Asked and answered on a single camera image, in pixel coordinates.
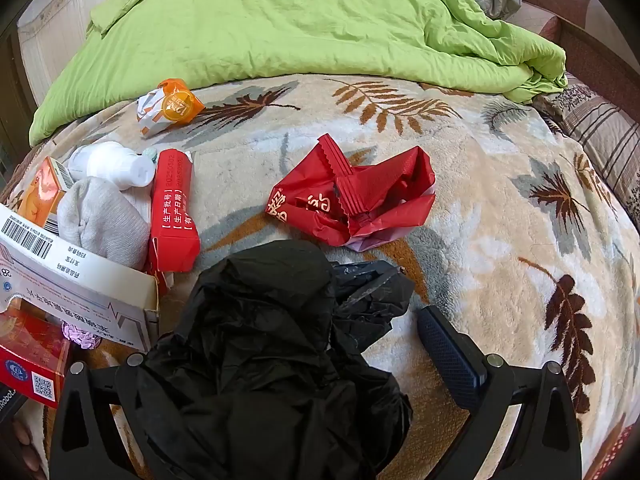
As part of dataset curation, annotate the leaf printed blanket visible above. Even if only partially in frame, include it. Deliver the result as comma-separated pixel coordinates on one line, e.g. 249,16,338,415
0,74,640,480

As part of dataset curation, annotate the small orange packet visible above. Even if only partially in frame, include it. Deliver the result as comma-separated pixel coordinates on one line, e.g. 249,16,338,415
136,78,206,139

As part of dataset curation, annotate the green quilt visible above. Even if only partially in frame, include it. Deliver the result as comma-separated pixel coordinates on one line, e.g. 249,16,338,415
28,0,568,147

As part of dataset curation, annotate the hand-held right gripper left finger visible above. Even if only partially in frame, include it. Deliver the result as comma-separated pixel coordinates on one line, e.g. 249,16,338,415
48,352,152,480

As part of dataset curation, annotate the red white packet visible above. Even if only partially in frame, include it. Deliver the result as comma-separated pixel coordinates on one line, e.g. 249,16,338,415
146,149,201,273

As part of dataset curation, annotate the red snack wrapper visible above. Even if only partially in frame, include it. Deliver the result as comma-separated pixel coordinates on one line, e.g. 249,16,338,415
265,133,437,251

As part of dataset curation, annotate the white barcode medicine box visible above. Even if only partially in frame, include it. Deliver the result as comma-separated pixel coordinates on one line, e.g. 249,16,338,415
0,203,160,353

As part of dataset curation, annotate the striped pillow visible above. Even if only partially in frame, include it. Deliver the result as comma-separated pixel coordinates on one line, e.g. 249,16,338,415
532,72,640,211

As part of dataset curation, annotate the grey sock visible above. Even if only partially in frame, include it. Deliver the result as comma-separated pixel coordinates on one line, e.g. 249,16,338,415
56,176,153,271

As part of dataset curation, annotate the orange medicine box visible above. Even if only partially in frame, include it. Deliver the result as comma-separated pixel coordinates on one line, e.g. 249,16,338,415
12,156,76,233

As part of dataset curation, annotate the purple crumpled wrapper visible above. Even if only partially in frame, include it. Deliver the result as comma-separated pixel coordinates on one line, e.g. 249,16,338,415
61,322,101,350

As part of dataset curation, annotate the person's left hand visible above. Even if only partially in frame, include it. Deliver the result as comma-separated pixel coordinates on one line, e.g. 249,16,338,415
7,419,43,473

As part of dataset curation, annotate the dark wooden furniture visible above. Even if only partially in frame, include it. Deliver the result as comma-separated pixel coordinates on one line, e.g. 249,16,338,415
0,20,38,171

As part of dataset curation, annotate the red box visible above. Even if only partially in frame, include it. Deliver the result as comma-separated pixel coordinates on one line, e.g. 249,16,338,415
0,305,71,408

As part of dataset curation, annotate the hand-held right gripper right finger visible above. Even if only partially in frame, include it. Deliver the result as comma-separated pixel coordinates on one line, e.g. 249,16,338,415
416,305,585,480

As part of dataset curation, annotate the white plastic bottle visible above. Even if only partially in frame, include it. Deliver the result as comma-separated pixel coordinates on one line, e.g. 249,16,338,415
66,141,158,191

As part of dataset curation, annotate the black plastic bag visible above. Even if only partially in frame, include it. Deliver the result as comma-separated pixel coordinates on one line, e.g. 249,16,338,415
132,240,416,480

